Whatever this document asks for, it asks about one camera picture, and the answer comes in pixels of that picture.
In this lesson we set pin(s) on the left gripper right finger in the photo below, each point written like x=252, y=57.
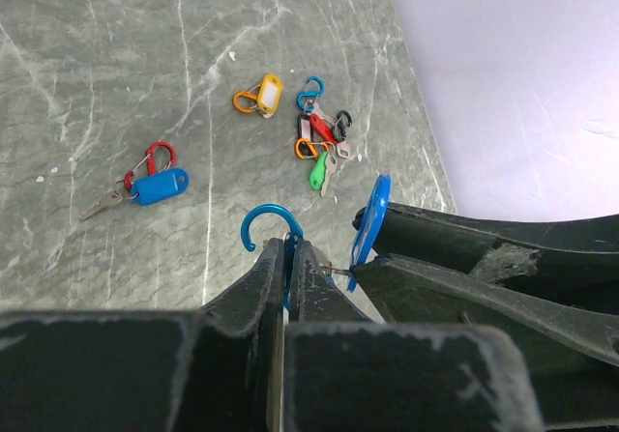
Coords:
x=344, y=372

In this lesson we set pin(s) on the blue white key tag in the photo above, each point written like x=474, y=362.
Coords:
x=145, y=191

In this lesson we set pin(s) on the blue carabiner clip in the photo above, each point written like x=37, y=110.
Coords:
x=312, y=90

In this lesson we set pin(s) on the red carabiner clip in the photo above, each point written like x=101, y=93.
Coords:
x=150, y=162

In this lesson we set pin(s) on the yellow key tag with key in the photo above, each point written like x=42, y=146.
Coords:
x=266, y=95

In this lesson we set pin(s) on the black key tag with key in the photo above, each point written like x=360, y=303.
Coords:
x=304, y=128

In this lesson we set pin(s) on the red key tag with key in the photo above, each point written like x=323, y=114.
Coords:
x=322, y=125

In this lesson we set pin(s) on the green key tag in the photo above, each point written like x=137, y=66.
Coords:
x=320, y=175

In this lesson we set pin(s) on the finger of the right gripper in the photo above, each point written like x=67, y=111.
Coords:
x=571, y=353
x=572, y=262

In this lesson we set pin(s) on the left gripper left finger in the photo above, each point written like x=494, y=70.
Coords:
x=215, y=368

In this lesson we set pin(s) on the black S-hook carabiner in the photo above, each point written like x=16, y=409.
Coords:
x=341, y=126

